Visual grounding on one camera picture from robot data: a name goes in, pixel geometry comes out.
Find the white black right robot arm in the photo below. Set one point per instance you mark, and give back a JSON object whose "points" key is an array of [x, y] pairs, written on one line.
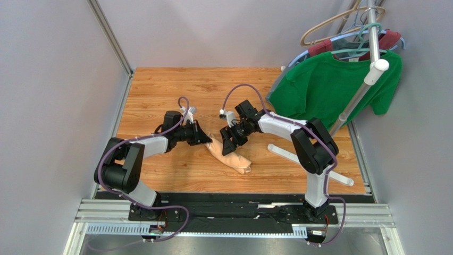
{"points": [[315, 149]]}

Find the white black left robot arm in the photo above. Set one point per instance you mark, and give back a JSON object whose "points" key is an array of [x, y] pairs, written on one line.
{"points": [[120, 166]]}

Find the teal plastic hanger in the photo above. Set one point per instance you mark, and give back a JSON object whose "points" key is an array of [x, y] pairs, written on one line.
{"points": [[368, 32]]}

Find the green t-shirt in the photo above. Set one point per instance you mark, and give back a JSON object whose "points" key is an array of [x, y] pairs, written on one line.
{"points": [[323, 90]]}

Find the light blue hanger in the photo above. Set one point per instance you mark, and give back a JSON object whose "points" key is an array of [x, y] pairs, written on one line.
{"points": [[387, 38]]}

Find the aluminium front rail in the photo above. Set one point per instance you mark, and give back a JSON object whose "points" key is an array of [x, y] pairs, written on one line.
{"points": [[106, 215]]}

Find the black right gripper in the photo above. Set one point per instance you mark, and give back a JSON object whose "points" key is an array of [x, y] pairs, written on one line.
{"points": [[231, 134]]}

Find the aluminium frame rail left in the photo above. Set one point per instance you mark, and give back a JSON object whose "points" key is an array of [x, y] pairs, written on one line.
{"points": [[109, 33]]}

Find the red garment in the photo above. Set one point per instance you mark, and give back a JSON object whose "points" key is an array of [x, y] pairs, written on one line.
{"points": [[329, 58]]}

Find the beige cloth napkin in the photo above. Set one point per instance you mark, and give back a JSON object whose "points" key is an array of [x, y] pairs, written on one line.
{"points": [[233, 160]]}

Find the silver white clothes rack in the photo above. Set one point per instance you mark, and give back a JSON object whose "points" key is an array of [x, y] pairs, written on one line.
{"points": [[374, 11]]}

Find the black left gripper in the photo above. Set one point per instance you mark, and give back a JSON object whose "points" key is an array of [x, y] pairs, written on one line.
{"points": [[201, 137]]}

